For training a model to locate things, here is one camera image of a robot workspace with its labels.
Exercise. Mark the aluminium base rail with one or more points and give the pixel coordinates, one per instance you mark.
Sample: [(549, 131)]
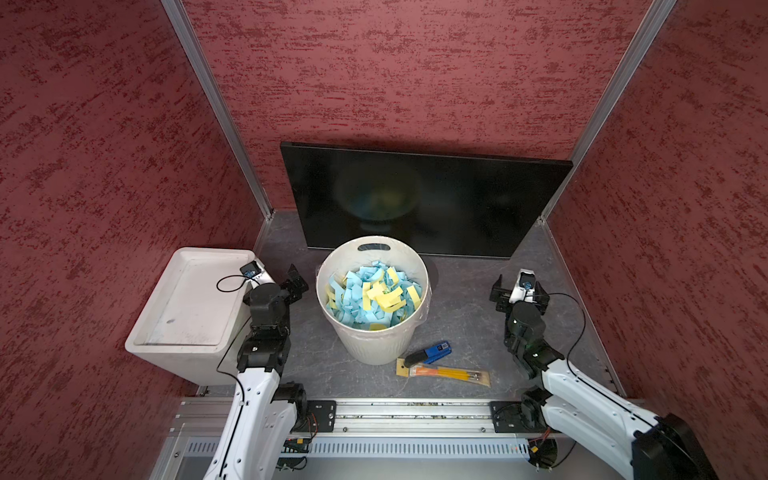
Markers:
[(393, 417)]

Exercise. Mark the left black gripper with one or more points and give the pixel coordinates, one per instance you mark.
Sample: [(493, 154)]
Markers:
[(294, 292)]

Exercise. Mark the white styrofoam box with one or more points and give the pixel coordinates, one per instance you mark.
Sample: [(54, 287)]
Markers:
[(195, 320)]

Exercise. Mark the pile of paper strips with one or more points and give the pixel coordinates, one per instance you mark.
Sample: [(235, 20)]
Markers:
[(372, 297)]

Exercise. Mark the white waste basket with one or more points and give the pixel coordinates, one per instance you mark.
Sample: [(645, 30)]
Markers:
[(383, 346)]

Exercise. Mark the blue and black stapler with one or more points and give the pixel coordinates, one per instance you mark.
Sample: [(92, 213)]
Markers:
[(428, 355)]

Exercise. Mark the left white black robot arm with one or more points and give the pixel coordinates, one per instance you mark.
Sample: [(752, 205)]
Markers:
[(264, 410)]

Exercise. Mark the black computer monitor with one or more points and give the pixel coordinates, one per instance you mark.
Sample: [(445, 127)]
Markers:
[(471, 206)]

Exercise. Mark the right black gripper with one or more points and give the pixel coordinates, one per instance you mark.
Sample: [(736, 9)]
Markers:
[(499, 295)]

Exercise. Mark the right aluminium frame post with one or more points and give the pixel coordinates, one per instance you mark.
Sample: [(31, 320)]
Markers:
[(647, 31)]

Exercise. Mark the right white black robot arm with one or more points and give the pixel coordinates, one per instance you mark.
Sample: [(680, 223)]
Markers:
[(635, 442)]

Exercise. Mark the left aluminium frame post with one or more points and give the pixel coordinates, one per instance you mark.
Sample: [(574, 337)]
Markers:
[(182, 26)]

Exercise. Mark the aluminium frame post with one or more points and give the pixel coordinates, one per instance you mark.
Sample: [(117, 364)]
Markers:
[(182, 26), (647, 31)]

